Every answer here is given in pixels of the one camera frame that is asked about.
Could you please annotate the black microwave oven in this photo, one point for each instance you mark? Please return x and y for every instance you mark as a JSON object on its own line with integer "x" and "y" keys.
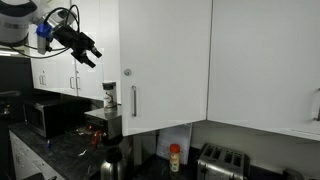
{"x": 50, "y": 116}

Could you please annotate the spice jar with red lid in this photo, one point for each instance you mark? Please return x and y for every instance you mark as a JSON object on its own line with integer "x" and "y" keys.
{"x": 174, "y": 160}

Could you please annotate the steel thermos black top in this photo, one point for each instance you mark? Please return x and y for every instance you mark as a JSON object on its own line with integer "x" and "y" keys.
{"x": 111, "y": 170}

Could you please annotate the sugar bottle with dark cap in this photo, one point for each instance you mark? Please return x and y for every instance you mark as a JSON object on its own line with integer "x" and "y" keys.
{"x": 110, "y": 100}

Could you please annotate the white paper scrap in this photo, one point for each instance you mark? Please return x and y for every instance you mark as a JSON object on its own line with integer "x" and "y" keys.
{"x": 82, "y": 153}

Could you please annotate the small blue object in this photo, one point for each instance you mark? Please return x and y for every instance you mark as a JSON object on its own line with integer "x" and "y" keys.
{"x": 48, "y": 144}

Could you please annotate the round silver door lock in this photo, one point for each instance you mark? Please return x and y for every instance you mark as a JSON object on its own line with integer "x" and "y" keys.
{"x": 127, "y": 72}

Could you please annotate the dark grey horizontal bar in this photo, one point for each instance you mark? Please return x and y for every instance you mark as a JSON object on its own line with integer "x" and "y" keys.
{"x": 10, "y": 93}

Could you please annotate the white cabinet door with lock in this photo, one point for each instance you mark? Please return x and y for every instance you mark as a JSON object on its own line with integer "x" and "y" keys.
{"x": 166, "y": 60}

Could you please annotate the ceiling light strip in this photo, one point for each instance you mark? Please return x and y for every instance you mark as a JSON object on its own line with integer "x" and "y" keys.
{"x": 8, "y": 52}

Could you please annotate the stainless steel coffee machine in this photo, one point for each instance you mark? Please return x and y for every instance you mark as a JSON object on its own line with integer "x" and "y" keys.
{"x": 110, "y": 128}

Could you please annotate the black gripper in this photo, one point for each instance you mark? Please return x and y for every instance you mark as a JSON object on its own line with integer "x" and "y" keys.
{"x": 75, "y": 40}

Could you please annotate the white base cabinets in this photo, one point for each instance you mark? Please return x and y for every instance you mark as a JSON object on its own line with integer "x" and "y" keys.
{"x": 26, "y": 160}

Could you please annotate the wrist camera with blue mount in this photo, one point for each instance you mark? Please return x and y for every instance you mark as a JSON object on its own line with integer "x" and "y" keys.
{"x": 41, "y": 43}

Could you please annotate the white paper sign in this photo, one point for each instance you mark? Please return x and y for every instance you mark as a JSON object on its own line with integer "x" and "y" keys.
{"x": 175, "y": 143}

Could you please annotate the silver four slot toaster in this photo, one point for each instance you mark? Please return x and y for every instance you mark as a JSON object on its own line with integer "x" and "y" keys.
{"x": 220, "y": 166}

